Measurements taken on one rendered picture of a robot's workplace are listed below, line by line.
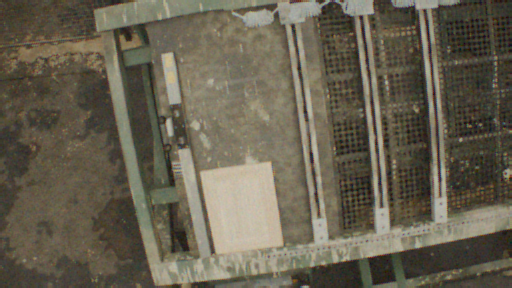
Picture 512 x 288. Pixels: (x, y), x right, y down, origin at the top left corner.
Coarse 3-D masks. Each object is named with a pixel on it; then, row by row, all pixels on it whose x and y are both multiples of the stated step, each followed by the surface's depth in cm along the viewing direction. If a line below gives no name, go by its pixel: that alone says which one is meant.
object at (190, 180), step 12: (168, 84) 257; (180, 96) 260; (180, 156) 266; (192, 168) 268; (192, 180) 269; (192, 192) 271; (192, 204) 272; (192, 216) 274; (204, 228) 276; (204, 240) 277; (204, 252) 279
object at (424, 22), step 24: (432, 0) 231; (432, 24) 249; (432, 48) 251; (432, 72) 257; (432, 96) 257; (432, 120) 260; (432, 144) 263; (432, 168) 268; (432, 192) 273; (432, 216) 278
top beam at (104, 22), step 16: (144, 0) 241; (160, 0) 241; (176, 0) 242; (192, 0) 242; (208, 0) 242; (224, 0) 242; (240, 0) 242; (96, 16) 242; (112, 16) 243; (128, 16) 243; (144, 16) 243; (160, 16) 243; (176, 16) 244
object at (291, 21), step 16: (288, 16) 244; (288, 32) 249; (288, 48) 256; (304, 64) 253; (304, 80) 255; (304, 96) 260; (304, 112) 259; (304, 128) 260; (304, 144) 262; (304, 160) 269; (320, 176) 266; (320, 192) 268; (320, 208) 270; (320, 224) 272; (320, 240) 275
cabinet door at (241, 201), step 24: (216, 168) 272; (240, 168) 270; (264, 168) 270; (216, 192) 273; (240, 192) 274; (264, 192) 274; (216, 216) 276; (240, 216) 277; (264, 216) 277; (216, 240) 280; (240, 240) 280; (264, 240) 280
